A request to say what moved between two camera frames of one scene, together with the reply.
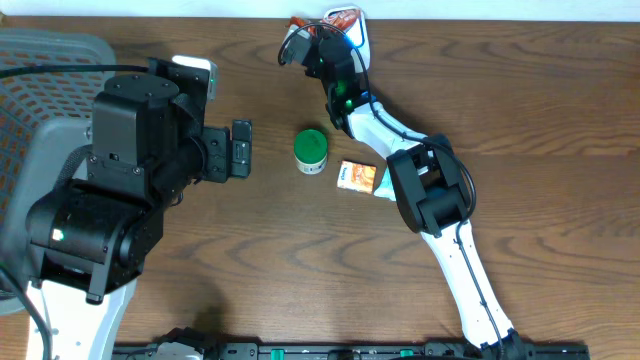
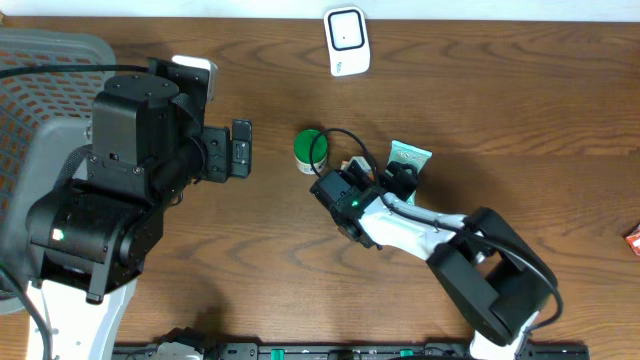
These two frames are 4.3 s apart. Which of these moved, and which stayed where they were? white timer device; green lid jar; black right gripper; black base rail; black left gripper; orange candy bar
Moved: orange candy bar; black right gripper
Stayed: black left gripper; white timer device; green lid jar; black base rail
